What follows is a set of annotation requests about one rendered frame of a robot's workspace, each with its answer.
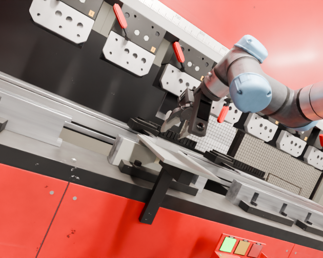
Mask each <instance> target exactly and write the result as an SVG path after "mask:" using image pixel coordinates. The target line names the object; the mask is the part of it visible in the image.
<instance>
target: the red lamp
mask: <svg viewBox="0 0 323 258"><path fill-rule="evenodd" d="M262 247H263V246H261V245H256V244H253V246H252V248H251V250H250V252H249V254H248V256H251V257H256V258H257V257H258V255H259V253H260V251H261V249H262Z"/></svg>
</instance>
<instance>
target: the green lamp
mask: <svg viewBox="0 0 323 258"><path fill-rule="evenodd" d="M235 242H236V239H232V238H228V237H226V238H225V240H224V242H223V244H222V246H221V248H220V250H222V251H227V252H231V250H232V248H233V246H234V244H235Z"/></svg>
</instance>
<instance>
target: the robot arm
mask: <svg viewBox="0 0 323 258"><path fill-rule="evenodd" d="M267 56H268V51H267V50H266V48H265V47H264V46H263V45H262V44H261V43H260V42H259V41H258V40H257V39H256V38H254V37H253V36H251V35H245V36H243V37H242V38H241V39H240V40H239V41H238V42H237V43H236V44H234V45H233V47H232V48H231V50H230V51H229V52H228V53H227V54H226V55H225V56H224V57H223V58H222V59H221V60H220V62H219V63H218V64H217V65H216V66H215V67H214V68H213V69H212V70H211V71H210V72H209V73H207V76H204V77H203V78H202V82H201V83H200V85H199V86H198V87H197V88H193V89H190V88H188V87H187V88H186V89H185V90H184V91H183V93H182V94H181V95H180V96H179V97H178V99H177V101H178V103H177V106H178V108H175V109H174V110H173V111H168V112H167V113H166V118H165V121H164V123H163V125H162V126H161V130H160V132H166V131H167V130H168V129H170V128H171V127H172V126H173V125H175V124H178V123H180V117H181V116H182V120H184V119H185V120H186V123H185V129H184V130H183V132H182V133H181V134H179V135H178V137H177V139H181V138H184V137H186V136H188V135H190V134H193V135H195V136H198V137H204V136H205V135H206V132H207V127H208V122H209V117H210V113H211V107H212V103H213V101H216V102H218V101H220V100H221V99H222V98H224V97H225V96H226V95H228V94H229V93H230V96H231V99H232V100H233V103H234V105H235V107H236V108H237V109H238V110H239V111H241V112H244V113H257V112H260V113H262V114H264V115H267V116H269V117H270V118H272V119H274V120H276V121H278V122H280V123H281V124H282V125H283V126H285V127H287V128H291V129H293V130H295V131H299V132H304V131H308V130H309V129H310V128H312V127H314V126H316V125H317V124H318V122H319V121H320V120H323V81H320V82H317V83H314V84H311V85H308V86H306V87H303V88H300V89H297V90H292V89H291V88H289V87H287V86H286V85H284V84H282V83H280V82H279V81H277V80H275V79H274V78H272V77H270V76H269V75H267V74H265V73H264V72H263V71H262V68H261V66H260V64H262V63H263V61H264V60H265V59H266V58H267ZM191 91H193V92H191Z"/></svg>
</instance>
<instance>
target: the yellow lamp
mask: <svg viewBox="0 0 323 258"><path fill-rule="evenodd" d="M249 245H250V243H248V242H244V241H240V242H239V244H238V246H237V248H236V250H235V252H234V253H237V254H241V255H245V253H246V251H247V249H248V247H249Z"/></svg>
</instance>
